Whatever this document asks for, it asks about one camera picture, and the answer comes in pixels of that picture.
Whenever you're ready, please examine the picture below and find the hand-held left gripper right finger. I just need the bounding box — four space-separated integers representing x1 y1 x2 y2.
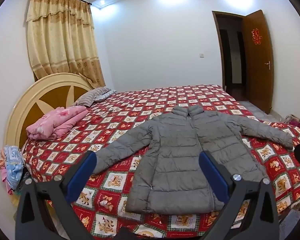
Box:
199 151 280 240

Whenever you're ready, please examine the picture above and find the beige patterned curtain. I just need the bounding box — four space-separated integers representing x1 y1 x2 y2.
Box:
26 0 106 88

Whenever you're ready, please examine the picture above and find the red paper door decoration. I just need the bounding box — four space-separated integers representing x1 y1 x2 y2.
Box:
251 27 263 45

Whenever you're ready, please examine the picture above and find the crumpled clothes pile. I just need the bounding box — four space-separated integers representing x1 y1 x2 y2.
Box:
281 114 300 128

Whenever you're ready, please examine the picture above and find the pink folded quilt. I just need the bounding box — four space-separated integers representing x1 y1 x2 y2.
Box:
26 106 89 140

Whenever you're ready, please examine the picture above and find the cream and brown headboard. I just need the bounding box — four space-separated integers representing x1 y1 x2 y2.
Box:
5 72 95 150

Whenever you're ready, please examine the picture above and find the red printed bedsheet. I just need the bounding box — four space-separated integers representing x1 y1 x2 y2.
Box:
21 84 300 240

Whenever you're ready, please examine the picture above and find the dark door frame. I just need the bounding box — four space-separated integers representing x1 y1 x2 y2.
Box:
212 10 247 92

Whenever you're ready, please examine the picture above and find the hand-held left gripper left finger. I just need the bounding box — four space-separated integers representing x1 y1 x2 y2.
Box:
15 151 98 240

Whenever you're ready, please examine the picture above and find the striped pillow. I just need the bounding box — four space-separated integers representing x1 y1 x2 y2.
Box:
72 87 117 107

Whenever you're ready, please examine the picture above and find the pink and orange cloth pile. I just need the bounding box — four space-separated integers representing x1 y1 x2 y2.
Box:
0 149 13 195

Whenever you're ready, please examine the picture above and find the brown wooden door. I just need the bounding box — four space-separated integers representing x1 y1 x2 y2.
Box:
242 10 275 114

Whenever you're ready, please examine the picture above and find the grey puffer jacket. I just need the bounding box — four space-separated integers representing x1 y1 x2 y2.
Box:
92 104 295 214

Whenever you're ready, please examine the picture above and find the blue and white printed cloth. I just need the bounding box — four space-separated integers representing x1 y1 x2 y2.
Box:
4 145 24 190

